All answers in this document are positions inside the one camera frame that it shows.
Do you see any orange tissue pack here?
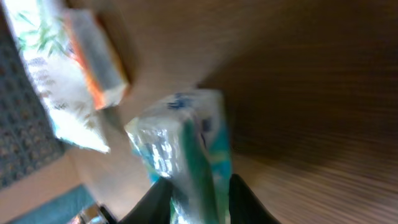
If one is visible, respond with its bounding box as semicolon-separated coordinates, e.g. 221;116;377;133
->
63;9;130;110

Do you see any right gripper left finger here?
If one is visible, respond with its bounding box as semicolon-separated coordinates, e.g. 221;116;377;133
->
118;177;174;224

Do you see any grey plastic mesh basket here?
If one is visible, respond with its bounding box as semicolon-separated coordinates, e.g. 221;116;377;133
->
1;11;65;190

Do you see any green tissue pack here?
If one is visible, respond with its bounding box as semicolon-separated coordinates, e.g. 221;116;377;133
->
124;89;232;223

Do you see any white bamboo print tube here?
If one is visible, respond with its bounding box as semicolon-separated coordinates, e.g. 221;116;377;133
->
1;0;110;154

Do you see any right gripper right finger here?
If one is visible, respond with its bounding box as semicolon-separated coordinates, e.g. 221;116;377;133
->
228;174;280;224

